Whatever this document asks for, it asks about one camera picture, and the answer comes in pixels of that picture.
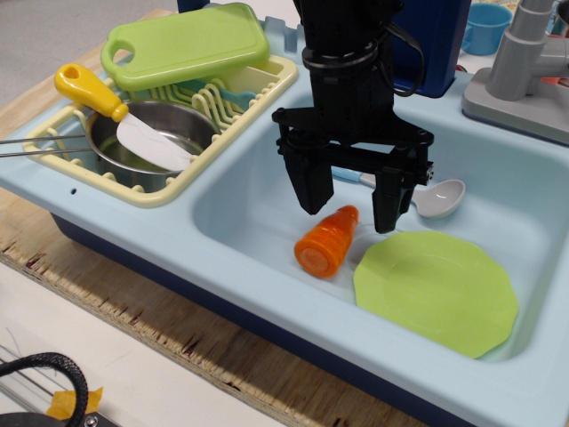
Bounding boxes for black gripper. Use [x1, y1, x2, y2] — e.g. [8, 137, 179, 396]
[272, 69, 434, 234]

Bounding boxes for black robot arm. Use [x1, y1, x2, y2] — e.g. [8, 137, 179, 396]
[272, 1, 434, 234]

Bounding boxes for orange toy carrot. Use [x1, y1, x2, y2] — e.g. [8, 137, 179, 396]
[294, 205, 359, 278]

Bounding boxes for green plastic plate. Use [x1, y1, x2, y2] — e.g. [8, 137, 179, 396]
[353, 231, 518, 359]

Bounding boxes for white and blue spoon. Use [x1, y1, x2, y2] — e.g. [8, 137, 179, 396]
[332, 166, 467, 219]

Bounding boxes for light blue toy sink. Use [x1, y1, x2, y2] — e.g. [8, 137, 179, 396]
[1, 69, 568, 426]

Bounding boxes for cream dish rack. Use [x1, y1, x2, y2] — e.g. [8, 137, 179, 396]
[21, 55, 299, 208]

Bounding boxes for grey toy faucet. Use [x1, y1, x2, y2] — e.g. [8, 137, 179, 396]
[461, 1, 568, 146]

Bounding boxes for blue plastic cup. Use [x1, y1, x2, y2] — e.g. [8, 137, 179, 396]
[461, 3, 513, 56]

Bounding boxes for green cutting board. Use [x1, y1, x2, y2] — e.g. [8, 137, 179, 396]
[100, 3, 269, 91]

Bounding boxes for yellow tape piece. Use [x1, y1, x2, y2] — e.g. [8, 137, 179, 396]
[45, 387, 104, 421]

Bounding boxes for yellow handled toy knife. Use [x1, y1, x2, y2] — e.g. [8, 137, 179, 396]
[54, 63, 191, 172]

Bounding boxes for black cable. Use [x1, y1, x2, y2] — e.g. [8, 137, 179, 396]
[0, 352, 90, 427]

